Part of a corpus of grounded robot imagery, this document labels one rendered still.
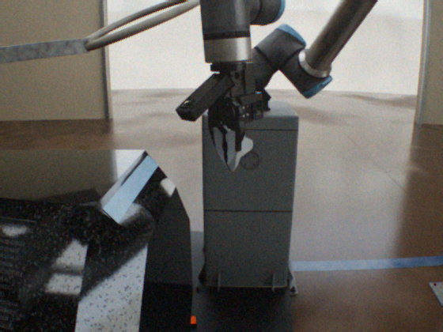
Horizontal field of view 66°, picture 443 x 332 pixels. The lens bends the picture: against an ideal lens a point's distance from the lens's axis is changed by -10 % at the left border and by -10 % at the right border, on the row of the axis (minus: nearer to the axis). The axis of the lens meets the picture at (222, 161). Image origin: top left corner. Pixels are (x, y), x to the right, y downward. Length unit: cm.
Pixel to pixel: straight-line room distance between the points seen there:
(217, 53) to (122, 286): 45
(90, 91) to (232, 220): 458
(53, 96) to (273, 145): 504
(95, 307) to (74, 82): 550
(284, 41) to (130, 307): 126
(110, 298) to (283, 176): 108
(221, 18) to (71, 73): 545
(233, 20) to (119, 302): 53
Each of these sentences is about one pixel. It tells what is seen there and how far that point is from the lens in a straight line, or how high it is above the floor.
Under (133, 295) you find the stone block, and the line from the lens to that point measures 70.
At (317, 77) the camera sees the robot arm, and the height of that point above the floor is 101.
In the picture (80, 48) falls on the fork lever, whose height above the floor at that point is 113.
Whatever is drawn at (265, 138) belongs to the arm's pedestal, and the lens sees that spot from 154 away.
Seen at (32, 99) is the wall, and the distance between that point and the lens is 645.
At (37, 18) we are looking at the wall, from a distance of 631.
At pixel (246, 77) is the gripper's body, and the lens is 73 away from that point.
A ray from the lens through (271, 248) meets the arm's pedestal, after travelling 175.
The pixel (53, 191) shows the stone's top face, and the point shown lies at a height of 87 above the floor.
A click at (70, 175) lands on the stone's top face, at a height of 87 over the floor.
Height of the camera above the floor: 114
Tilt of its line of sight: 18 degrees down
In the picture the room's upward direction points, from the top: straight up
